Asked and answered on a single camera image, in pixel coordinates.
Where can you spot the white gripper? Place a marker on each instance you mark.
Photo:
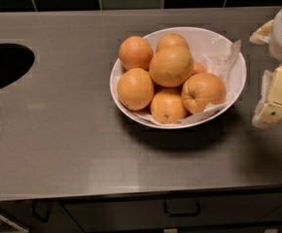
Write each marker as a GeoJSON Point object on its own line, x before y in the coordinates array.
{"type": "Point", "coordinates": [269, 110]}

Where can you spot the large orange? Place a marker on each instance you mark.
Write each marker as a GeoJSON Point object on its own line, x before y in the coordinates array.
{"type": "Point", "coordinates": [171, 66]}

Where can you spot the small hidden orange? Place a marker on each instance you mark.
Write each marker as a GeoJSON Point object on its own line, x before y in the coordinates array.
{"type": "Point", "coordinates": [198, 68]}

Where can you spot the white paper liner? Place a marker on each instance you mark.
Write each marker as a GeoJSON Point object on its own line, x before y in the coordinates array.
{"type": "Point", "coordinates": [222, 59]}

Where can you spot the orange front right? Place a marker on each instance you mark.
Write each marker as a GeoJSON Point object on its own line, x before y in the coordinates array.
{"type": "Point", "coordinates": [203, 89]}

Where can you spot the orange back top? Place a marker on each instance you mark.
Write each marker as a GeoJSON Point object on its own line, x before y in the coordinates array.
{"type": "Point", "coordinates": [172, 40]}

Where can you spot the orange front centre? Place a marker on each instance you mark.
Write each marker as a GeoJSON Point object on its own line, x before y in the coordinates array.
{"type": "Point", "coordinates": [167, 106]}

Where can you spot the orange top left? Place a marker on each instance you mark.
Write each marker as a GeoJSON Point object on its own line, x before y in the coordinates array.
{"type": "Point", "coordinates": [135, 52]}

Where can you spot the orange front left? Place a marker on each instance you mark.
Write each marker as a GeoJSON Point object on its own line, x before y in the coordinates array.
{"type": "Point", "coordinates": [136, 89]}

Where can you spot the dark drawer front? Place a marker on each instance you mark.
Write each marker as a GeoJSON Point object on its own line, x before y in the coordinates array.
{"type": "Point", "coordinates": [149, 214]}

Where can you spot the black round object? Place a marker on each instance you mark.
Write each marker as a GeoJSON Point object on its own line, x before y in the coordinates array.
{"type": "Point", "coordinates": [15, 61]}

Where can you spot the black drawer handle centre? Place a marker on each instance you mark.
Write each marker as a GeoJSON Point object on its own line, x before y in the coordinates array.
{"type": "Point", "coordinates": [181, 208]}

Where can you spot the black drawer handle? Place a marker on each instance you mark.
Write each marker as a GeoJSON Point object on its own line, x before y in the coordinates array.
{"type": "Point", "coordinates": [41, 211]}
{"type": "Point", "coordinates": [181, 208]}

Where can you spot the black drawer handle left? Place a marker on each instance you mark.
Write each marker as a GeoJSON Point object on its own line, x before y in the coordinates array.
{"type": "Point", "coordinates": [41, 211]}

